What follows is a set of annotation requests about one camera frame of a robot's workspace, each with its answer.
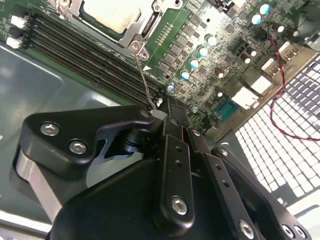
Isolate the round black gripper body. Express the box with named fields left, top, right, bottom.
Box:
left=49, top=158, right=236, bottom=240

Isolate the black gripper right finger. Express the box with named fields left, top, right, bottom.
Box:
left=171, top=98, right=313, bottom=240

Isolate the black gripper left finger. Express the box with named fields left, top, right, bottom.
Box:
left=9, top=96, right=196, bottom=236

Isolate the metal socket cover frame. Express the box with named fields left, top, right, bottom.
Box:
left=66, top=0, right=163, bottom=47

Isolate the silver-topped CPU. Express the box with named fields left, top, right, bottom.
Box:
left=81, top=0, right=142, bottom=35

